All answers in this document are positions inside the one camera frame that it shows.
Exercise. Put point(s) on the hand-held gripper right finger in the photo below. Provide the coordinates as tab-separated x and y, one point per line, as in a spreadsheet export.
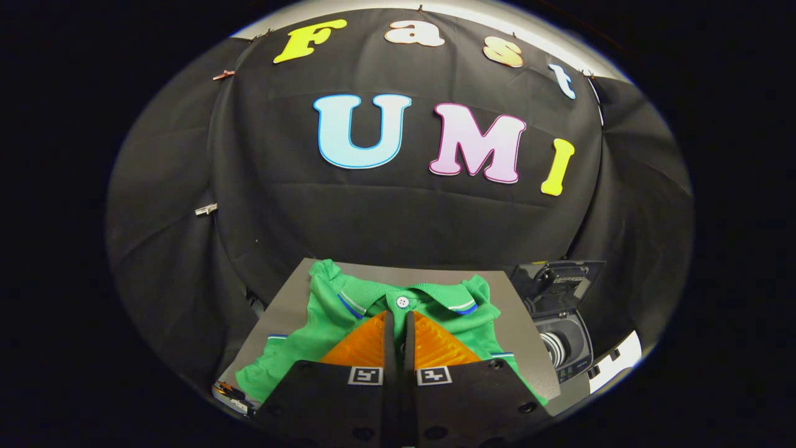
408	348

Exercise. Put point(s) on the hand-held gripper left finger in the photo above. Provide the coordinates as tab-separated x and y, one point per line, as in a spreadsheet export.
390	348

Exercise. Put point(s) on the green polo shirt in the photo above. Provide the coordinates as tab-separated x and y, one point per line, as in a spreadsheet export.
292	354

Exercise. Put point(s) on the grey washing machine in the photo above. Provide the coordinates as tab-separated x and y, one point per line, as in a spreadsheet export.
569	345

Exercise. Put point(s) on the grey table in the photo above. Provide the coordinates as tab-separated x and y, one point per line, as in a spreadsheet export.
435	277

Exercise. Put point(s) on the white board with black marks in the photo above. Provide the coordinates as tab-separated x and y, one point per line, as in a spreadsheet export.
619	361

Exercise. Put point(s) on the white clip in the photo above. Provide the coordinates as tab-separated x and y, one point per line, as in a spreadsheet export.
206	210

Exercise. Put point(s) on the orange clip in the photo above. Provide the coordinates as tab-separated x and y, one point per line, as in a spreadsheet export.
224	74

